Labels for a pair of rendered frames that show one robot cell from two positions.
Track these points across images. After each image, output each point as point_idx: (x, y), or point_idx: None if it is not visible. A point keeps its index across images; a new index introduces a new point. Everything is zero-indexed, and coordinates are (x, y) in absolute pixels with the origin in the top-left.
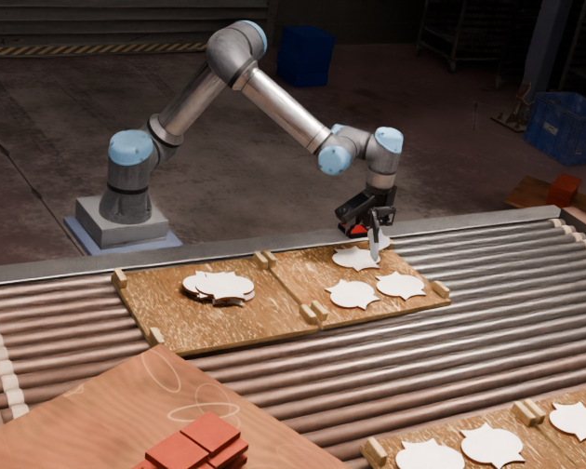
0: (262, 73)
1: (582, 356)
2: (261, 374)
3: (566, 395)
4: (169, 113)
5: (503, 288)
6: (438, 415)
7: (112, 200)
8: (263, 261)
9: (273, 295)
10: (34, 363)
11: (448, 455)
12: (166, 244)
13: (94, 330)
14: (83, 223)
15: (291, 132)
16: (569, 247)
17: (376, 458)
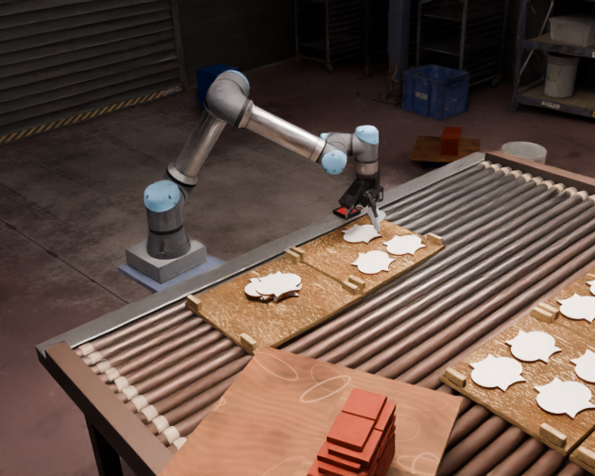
0: (259, 108)
1: (556, 259)
2: (336, 345)
3: (562, 292)
4: (184, 161)
5: (475, 225)
6: (480, 334)
7: (158, 242)
8: (297, 256)
9: (315, 280)
10: (161, 391)
11: (507, 363)
12: (209, 264)
13: (193, 349)
14: (137, 267)
15: (295, 149)
16: (503, 179)
17: (458, 382)
